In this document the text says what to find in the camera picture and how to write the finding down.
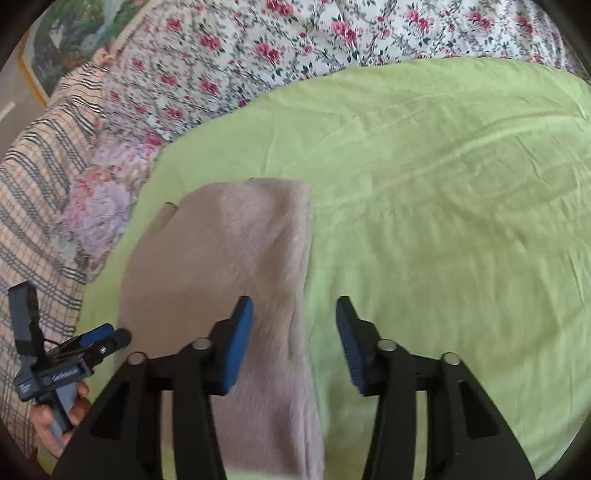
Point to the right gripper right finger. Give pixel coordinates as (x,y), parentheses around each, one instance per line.
(468,438)

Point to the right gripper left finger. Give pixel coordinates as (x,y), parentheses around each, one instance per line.
(119,438)

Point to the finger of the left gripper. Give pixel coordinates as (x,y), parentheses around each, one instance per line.
(103,348)
(97,334)

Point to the beige knitted sweater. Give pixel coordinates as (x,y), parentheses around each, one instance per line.
(188,270)

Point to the left hand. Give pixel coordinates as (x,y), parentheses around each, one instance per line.
(42,418)

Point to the purple pink floral pillow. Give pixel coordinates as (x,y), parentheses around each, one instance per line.
(100,203)

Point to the beige plaid blanket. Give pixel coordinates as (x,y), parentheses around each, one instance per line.
(36,175)

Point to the light green bed sheet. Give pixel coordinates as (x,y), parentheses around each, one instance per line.
(451,204)

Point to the white red floral quilt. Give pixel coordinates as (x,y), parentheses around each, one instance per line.
(188,62)

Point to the gold framed painting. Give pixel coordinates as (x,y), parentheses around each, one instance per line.
(70,33)

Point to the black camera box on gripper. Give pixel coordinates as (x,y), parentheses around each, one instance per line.
(25,317)

